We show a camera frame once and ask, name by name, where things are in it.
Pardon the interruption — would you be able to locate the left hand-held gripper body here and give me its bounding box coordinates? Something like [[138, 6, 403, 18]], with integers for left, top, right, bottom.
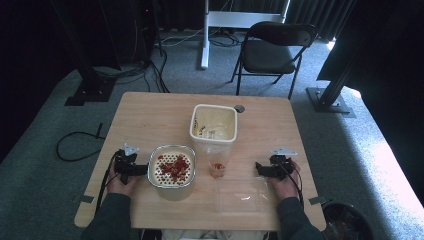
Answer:
[[114, 143, 148, 185]]

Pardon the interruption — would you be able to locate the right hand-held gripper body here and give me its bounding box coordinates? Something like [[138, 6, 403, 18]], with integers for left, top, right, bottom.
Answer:
[[266, 147, 299, 182]]

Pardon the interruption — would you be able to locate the pile of red dried pieces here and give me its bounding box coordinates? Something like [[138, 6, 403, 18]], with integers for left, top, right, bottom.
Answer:
[[157, 154, 192, 184]]

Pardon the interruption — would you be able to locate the clear plastic cup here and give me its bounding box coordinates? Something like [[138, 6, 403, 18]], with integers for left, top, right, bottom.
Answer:
[[207, 146, 233, 180]]

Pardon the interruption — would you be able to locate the tall cream container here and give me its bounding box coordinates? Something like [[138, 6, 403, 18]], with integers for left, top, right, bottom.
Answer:
[[188, 103, 239, 164]]

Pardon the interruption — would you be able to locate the person's left hand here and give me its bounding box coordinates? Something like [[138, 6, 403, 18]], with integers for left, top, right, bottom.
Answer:
[[106, 162, 140, 198]]

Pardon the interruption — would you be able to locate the person's right hand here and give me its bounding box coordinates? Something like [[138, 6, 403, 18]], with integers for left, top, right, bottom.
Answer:
[[267, 161, 302, 202]]

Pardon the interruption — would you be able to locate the person's light clothing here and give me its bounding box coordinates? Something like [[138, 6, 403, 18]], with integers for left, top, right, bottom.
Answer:
[[161, 229, 270, 240]]

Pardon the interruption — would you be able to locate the black metal stand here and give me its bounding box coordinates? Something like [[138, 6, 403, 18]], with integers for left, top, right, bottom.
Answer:
[[305, 49, 357, 119], [49, 0, 118, 107]]

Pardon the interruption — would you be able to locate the black round bin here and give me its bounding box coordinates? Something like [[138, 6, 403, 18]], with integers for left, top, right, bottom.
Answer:
[[321, 201, 375, 240]]

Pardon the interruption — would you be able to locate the black folding chair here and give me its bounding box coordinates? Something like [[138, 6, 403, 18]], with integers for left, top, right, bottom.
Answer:
[[229, 20, 319, 101]]

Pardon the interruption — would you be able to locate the right hand-held gripper cable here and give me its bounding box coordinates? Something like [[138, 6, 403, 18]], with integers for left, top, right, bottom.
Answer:
[[279, 159, 305, 208]]

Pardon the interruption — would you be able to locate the hand-held gripper cable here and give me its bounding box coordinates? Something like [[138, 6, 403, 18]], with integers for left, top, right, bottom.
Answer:
[[94, 150, 123, 215], [279, 159, 305, 208]]

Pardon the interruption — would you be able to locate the left hand-held gripper cable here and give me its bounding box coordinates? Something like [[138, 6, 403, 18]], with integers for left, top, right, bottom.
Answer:
[[94, 150, 123, 215]]

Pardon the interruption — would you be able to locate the black looped floor cable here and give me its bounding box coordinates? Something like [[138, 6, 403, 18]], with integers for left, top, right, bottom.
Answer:
[[55, 122, 108, 163]]

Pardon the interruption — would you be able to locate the bundle of black floor cables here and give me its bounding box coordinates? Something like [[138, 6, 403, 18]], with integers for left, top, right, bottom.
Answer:
[[92, 46, 172, 94]]

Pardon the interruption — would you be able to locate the white floor cable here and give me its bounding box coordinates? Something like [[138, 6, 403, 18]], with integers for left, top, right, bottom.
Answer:
[[155, 27, 206, 48]]

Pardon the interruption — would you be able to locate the white desk frame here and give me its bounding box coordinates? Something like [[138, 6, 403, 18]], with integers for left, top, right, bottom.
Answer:
[[199, 0, 292, 71]]

